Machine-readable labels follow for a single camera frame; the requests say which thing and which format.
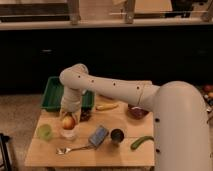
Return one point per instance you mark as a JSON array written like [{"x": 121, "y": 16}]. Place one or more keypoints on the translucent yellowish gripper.
[{"x": 64, "y": 113}]

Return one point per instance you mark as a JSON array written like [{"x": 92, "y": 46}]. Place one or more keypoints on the red yellow apple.
[{"x": 68, "y": 123}]

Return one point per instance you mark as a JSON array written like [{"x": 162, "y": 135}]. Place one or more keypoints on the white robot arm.
[{"x": 181, "y": 131}]

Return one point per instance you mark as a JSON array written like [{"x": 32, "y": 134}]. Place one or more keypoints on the white paper cup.
[{"x": 69, "y": 134}]

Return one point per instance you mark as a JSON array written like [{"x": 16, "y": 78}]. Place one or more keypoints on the light green plastic cup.
[{"x": 44, "y": 132}]

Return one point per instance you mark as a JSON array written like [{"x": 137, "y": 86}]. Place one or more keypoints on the small metal cup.
[{"x": 117, "y": 136}]

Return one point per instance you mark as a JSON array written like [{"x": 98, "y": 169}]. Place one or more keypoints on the bunch of dark grapes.
[{"x": 85, "y": 115}]

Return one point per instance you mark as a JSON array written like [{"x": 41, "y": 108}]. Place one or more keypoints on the green plastic tray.
[{"x": 52, "y": 96}]

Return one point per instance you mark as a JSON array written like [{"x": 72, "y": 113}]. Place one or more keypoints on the yellow banana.
[{"x": 104, "y": 107}]

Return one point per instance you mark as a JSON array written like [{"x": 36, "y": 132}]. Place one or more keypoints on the blue sponge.
[{"x": 98, "y": 136}]

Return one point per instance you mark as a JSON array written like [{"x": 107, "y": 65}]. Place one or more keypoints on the silver metal fork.
[{"x": 62, "y": 151}]

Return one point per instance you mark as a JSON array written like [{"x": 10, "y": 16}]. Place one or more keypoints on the wooden table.
[{"x": 43, "y": 153}]

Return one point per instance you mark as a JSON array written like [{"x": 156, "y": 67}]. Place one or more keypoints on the dark maroon bowl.
[{"x": 136, "y": 112}]

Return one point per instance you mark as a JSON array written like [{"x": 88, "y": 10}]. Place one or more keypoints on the green cucumber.
[{"x": 140, "y": 141}]

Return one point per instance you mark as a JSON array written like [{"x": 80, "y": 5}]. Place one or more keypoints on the black stand on floor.
[{"x": 5, "y": 153}]

